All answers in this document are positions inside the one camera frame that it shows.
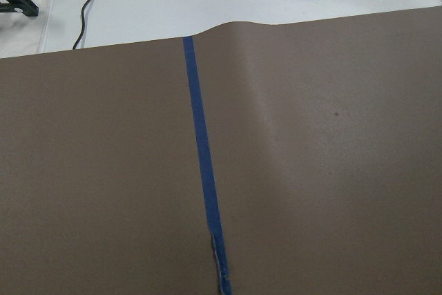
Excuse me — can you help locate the thin black cable left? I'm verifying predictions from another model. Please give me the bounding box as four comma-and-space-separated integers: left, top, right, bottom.
71, 0, 103, 50

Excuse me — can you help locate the black plastic part in bag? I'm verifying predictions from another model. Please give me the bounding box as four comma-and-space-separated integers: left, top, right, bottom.
1, 0, 39, 17

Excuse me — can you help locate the clear plastic bag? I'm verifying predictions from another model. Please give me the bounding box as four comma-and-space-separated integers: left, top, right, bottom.
1, 0, 54, 59

